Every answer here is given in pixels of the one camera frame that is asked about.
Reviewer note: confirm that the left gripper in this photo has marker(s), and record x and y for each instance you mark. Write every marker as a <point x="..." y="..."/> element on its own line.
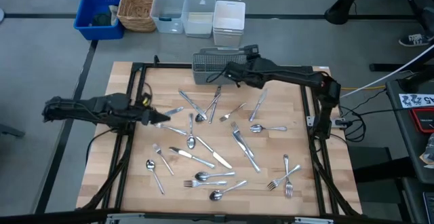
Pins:
<point x="139" y="115"/>

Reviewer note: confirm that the silver mounting plate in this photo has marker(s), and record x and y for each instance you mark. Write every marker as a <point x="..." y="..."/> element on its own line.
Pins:
<point x="313" y="221"/>
<point x="125" y="220"/>

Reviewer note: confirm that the blue plastic bin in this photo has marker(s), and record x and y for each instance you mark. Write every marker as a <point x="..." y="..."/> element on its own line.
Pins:
<point x="95" y="3"/>

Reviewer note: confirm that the black crossbar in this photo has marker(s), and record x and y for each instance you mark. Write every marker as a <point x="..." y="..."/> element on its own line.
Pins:
<point x="68" y="219"/>

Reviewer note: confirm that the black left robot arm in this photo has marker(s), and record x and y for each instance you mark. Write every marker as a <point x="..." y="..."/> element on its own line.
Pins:
<point x="84" y="107"/>

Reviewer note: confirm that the silver table knife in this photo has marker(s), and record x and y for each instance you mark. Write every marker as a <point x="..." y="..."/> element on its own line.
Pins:
<point x="249" y="157"/>
<point x="215" y="105"/>
<point x="192" y="104"/>
<point x="257" y="106"/>
<point x="174" y="111"/>
<point x="183" y="153"/>
<point x="218" y="157"/>

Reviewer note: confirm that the grey crumpled bag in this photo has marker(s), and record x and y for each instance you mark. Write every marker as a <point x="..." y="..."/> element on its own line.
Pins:
<point x="429" y="152"/>

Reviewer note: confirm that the grey chair foot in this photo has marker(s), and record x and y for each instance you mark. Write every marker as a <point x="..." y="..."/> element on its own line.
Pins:
<point x="12" y="131"/>

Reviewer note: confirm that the black bundle in bin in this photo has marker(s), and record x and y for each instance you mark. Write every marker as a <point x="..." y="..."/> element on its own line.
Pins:
<point x="101" y="19"/>

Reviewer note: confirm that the grey mesh cutlery basket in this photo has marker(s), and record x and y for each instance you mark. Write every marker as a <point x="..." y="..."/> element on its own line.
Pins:
<point x="207" y="66"/>

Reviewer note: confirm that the clear plastic bin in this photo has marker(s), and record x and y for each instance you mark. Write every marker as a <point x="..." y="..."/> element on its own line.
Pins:
<point x="200" y="23"/>

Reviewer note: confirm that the white printed paper label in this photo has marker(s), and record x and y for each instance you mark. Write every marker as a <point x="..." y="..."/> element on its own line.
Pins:
<point x="415" y="100"/>

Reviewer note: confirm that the clear bin with blue latch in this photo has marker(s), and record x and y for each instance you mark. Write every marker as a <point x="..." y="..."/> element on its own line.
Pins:
<point x="169" y="3"/>

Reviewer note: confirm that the silver metal bracket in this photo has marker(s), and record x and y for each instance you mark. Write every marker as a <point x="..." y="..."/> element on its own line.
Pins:
<point x="310" y="121"/>

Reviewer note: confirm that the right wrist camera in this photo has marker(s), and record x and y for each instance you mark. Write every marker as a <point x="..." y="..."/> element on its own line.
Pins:
<point x="251" y="51"/>

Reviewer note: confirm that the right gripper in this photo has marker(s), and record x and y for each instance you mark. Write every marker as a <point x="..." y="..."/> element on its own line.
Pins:
<point x="257" y="73"/>

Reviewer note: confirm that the white plastic bin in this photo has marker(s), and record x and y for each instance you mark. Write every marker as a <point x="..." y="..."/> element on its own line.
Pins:
<point x="229" y="13"/>

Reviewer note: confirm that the black desk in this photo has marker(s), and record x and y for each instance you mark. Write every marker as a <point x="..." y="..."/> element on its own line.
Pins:
<point x="407" y="142"/>

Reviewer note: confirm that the wicker basket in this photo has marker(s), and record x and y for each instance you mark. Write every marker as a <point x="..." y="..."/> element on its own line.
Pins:
<point x="135" y="6"/>

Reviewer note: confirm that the black laptop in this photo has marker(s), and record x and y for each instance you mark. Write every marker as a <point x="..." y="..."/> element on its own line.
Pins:
<point x="429" y="207"/>

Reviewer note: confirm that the black floor stand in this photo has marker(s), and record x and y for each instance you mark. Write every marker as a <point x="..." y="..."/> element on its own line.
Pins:
<point x="342" y="3"/>

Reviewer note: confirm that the red framed device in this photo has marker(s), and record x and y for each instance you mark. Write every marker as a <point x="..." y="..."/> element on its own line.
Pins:
<point x="422" y="118"/>

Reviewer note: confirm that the black desk foot bar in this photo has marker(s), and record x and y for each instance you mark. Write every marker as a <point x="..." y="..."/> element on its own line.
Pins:
<point x="390" y="67"/>

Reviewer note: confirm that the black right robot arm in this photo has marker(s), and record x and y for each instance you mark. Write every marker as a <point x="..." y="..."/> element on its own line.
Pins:
<point x="298" y="74"/>

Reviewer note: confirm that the silver fork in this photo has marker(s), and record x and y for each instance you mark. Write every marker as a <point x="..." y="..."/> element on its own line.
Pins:
<point x="171" y="128"/>
<point x="288" y="186"/>
<point x="241" y="139"/>
<point x="232" y="112"/>
<point x="162" y="157"/>
<point x="210" y="183"/>
<point x="274" y="184"/>

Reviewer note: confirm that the person's shoe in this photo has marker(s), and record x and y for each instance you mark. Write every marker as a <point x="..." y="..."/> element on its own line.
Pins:
<point x="415" y="40"/>

